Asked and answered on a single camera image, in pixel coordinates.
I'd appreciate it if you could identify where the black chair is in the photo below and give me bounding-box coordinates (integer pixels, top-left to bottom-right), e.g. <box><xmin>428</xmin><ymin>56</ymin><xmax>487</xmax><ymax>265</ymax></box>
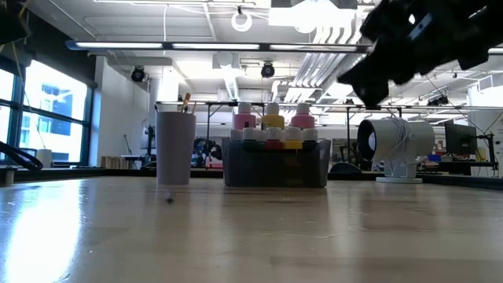
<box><xmin>329</xmin><ymin>161</ymin><xmax>362</xmax><ymax>175</ymax></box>

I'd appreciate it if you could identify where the white cup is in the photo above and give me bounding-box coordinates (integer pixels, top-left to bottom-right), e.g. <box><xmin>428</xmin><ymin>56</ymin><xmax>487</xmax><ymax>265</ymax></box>
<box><xmin>156</xmin><ymin>111</ymin><xmax>197</xmax><ymax>186</ymax></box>

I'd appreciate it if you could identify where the black computer monitor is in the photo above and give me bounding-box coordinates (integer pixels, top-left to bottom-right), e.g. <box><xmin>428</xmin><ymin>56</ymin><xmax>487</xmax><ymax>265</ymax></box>
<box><xmin>444</xmin><ymin>119</ymin><xmax>479</xmax><ymax>156</ymax></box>

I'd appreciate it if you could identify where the white fan cord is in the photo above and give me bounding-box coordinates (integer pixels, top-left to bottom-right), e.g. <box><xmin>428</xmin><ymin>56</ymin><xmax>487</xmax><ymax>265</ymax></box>
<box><xmin>387</xmin><ymin>113</ymin><xmax>429</xmax><ymax>176</ymax></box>

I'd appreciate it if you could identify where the dark-framed window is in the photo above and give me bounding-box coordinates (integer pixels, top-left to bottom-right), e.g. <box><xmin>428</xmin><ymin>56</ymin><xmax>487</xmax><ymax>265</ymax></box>
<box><xmin>0</xmin><ymin>58</ymin><xmax>95</xmax><ymax>168</ymax></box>

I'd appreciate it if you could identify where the round white ceiling lamp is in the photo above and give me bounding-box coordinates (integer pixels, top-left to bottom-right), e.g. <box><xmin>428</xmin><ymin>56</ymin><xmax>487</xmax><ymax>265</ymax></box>
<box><xmin>230</xmin><ymin>9</ymin><xmax>254</xmax><ymax>33</ymax></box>

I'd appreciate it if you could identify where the white cylindrical desk fan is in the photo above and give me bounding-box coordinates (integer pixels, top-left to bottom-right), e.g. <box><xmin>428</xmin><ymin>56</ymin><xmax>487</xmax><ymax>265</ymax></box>
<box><xmin>356</xmin><ymin>116</ymin><xmax>436</xmax><ymax>185</ymax></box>

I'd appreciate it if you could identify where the wooden slat crate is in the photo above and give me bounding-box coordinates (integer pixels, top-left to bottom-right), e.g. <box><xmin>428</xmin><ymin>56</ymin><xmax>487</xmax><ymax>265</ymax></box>
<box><xmin>100</xmin><ymin>156</ymin><xmax>134</xmax><ymax>170</ymax></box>

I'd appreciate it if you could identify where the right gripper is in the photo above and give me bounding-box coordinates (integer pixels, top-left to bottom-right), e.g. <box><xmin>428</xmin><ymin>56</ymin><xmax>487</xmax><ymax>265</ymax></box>
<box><xmin>337</xmin><ymin>0</ymin><xmax>472</xmax><ymax>108</ymax></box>

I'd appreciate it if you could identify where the overhead frame bar with lights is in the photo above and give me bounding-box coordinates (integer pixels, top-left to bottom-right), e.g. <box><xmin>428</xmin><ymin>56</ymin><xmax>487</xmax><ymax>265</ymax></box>
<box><xmin>65</xmin><ymin>39</ymin><xmax>373</xmax><ymax>54</ymax></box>

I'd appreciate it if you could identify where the large yellow paint bottle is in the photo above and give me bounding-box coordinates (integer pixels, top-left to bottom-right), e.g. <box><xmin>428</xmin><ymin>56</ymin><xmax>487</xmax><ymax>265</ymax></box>
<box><xmin>262</xmin><ymin>101</ymin><xmax>285</xmax><ymax>130</ymax></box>

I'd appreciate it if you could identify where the black ceiling-mounted device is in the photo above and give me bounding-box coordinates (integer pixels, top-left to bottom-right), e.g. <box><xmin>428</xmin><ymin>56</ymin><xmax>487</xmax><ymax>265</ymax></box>
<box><xmin>427</xmin><ymin>94</ymin><xmax>450</xmax><ymax>107</ymax></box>

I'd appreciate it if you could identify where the white canister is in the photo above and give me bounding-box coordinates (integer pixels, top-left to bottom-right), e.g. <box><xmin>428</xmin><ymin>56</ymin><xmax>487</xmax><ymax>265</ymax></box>
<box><xmin>37</xmin><ymin>148</ymin><xmax>53</xmax><ymax>169</ymax></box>

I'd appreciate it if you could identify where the large pink paint bottle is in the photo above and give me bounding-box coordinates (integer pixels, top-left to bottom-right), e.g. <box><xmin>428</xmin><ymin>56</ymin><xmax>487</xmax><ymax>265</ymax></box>
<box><xmin>290</xmin><ymin>101</ymin><xmax>315</xmax><ymax>130</ymax></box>
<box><xmin>232</xmin><ymin>101</ymin><xmax>257</xmax><ymax>130</ymax></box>

